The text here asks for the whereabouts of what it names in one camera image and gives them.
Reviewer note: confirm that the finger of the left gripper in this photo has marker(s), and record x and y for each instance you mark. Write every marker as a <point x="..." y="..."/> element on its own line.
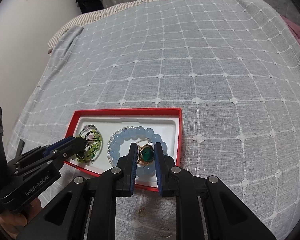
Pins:
<point x="34" y="158"/>
<point x="60" y="144"/>

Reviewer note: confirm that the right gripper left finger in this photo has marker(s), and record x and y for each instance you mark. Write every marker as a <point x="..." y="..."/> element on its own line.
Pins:
<point x="85" y="208"/>

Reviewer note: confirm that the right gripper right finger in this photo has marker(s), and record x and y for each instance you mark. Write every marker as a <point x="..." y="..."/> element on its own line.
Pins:
<point x="205" y="207"/>

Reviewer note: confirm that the red jewelry box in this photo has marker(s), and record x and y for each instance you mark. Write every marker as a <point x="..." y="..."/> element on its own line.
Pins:
<point x="121" y="127"/>

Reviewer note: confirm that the person's left hand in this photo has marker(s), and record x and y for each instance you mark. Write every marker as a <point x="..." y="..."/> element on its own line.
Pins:
<point x="11" y="222"/>

